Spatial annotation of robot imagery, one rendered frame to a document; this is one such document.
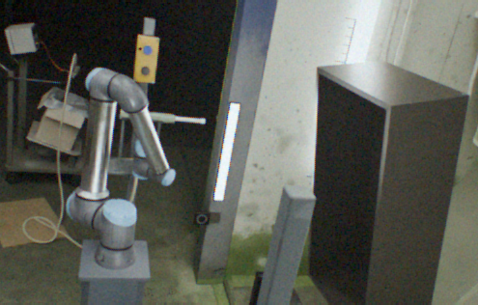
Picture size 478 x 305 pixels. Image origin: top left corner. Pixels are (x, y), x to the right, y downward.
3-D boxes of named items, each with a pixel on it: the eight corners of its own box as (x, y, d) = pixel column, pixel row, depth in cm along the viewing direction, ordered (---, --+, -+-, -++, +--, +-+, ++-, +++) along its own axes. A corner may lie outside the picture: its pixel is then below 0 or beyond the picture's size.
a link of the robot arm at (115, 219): (118, 252, 215) (121, 217, 209) (89, 237, 222) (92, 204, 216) (140, 239, 228) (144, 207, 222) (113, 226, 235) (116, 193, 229)
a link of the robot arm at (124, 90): (145, 75, 201) (180, 176, 252) (122, 68, 206) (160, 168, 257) (127, 93, 195) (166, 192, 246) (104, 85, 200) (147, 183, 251)
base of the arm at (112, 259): (93, 269, 217) (95, 250, 213) (95, 245, 234) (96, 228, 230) (136, 269, 222) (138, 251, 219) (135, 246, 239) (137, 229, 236)
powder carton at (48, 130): (33, 118, 435) (49, 78, 426) (80, 135, 452) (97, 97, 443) (24, 139, 388) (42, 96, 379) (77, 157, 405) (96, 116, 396)
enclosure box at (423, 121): (361, 261, 287) (381, 59, 237) (426, 333, 235) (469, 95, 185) (306, 274, 277) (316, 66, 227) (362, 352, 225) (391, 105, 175)
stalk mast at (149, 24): (127, 261, 335) (154, 18, 279) (127, 265, 330) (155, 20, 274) (119, 260, 334) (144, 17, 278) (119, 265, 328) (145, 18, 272)
